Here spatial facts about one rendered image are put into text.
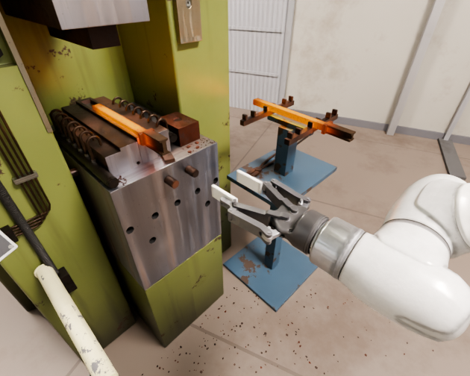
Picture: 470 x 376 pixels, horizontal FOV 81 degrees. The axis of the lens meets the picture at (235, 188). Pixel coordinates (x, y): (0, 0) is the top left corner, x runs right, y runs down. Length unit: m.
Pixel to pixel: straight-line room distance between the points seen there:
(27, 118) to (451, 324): 0.91
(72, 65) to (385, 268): 1.14
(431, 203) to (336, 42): 2.89
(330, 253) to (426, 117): 3.13
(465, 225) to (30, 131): 0.91
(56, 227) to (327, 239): 0.81
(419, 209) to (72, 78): 1.14
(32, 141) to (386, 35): 3.01
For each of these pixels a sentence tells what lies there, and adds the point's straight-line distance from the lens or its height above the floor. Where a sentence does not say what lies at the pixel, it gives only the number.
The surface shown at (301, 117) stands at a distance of 1.06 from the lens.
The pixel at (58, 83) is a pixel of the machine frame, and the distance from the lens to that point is 1.22.
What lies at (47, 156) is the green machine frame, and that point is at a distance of 0.90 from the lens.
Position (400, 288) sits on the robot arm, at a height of 1.03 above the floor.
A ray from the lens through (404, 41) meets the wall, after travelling 3.30.
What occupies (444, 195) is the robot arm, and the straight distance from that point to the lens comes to 0.52.
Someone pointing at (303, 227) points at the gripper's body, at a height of 1.02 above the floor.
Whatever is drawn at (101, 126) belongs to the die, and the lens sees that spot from 0.95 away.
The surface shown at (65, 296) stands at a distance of 0.96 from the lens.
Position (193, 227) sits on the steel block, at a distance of 1.04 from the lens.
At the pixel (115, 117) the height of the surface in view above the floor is 1.01.
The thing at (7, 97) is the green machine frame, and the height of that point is 1.13.
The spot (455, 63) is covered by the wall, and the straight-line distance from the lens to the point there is 3.40.
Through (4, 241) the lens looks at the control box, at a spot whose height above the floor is 0.98.
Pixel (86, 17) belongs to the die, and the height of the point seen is 1.29.
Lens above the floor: 1.35
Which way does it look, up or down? 38 degrees down
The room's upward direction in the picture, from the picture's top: straight up
